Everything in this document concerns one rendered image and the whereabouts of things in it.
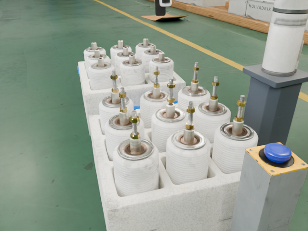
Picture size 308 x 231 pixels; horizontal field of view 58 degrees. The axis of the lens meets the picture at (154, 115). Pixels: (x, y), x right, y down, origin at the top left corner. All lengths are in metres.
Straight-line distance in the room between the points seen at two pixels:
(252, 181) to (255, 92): 0.46
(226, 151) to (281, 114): 0.33
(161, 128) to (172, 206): 0.19
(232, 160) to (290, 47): 0.38
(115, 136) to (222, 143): 0.24
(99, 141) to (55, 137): 0.42
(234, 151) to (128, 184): 0.24
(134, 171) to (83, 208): 0.31
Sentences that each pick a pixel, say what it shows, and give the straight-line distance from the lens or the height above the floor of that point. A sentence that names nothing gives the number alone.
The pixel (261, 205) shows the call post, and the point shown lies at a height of 0.25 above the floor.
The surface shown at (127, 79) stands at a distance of 1.07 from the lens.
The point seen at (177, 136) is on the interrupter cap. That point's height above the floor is 0.25.
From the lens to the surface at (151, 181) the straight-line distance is 0.59.
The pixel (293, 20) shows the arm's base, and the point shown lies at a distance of 0.85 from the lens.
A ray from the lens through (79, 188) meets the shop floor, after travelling 0.89.
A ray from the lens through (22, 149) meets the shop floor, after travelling 1.12.
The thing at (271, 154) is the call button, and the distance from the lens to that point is 0.47.
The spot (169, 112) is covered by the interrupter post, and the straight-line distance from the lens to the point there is 0.69.
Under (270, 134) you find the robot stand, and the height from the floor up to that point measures 0.12.
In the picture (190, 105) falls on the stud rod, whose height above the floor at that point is 0.34.
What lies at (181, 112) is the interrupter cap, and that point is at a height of 0.25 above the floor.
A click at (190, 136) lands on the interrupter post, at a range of 0.59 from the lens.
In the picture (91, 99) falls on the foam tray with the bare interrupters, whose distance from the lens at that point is 1.03.
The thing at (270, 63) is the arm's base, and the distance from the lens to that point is 0.88.
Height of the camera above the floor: 0.59
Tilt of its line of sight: 29 degrees down
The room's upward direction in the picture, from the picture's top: straight up
